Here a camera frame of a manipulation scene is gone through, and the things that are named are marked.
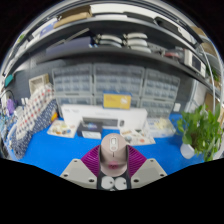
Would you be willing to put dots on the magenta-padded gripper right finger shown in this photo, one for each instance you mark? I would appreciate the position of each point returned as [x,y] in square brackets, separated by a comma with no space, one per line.
[137,163]

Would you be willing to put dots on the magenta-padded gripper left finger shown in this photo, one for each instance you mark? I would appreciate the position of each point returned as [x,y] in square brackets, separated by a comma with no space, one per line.
[90,163]

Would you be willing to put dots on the pink beige computer mouse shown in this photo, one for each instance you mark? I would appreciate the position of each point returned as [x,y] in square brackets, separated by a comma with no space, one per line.
[114,155]

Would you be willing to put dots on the colourful picture card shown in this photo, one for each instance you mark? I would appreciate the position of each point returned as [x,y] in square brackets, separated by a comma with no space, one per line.
[141,137]
[61,128]

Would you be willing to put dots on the small black box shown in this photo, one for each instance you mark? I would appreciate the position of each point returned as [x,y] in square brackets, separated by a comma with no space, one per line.
[89,130]

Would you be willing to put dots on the clear plastic box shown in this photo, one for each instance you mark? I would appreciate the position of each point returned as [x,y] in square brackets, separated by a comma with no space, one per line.
[161,127]

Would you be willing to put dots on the long white keyboard box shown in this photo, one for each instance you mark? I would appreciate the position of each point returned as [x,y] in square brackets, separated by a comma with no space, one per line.
[73,115]

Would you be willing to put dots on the yellow object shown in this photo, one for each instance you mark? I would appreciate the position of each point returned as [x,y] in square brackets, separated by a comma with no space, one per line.
[54,116]

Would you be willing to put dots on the yellow box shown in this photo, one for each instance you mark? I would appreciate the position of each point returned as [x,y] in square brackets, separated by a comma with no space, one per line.
[116,101]

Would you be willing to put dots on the navy polka dot cloth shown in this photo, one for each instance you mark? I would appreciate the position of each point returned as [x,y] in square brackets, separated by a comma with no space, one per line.
[23,143]

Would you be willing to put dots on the potted green plant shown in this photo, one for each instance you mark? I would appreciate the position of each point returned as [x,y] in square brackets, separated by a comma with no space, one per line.
[200,130]

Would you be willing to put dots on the red blue checkered cloth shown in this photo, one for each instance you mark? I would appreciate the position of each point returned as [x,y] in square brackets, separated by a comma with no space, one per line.
[33,106]

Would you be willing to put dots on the white woven basket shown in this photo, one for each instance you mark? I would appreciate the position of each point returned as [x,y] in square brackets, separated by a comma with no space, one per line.
[39,83]

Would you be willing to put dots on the purple bag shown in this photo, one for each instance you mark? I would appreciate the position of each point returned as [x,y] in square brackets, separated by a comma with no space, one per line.
[10,106]

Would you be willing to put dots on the teal tool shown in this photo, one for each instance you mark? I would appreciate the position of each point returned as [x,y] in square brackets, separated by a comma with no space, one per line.
[8,80]

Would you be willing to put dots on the dark wall shelf unit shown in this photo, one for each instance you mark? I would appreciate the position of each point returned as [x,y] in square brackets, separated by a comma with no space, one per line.
[110,25]

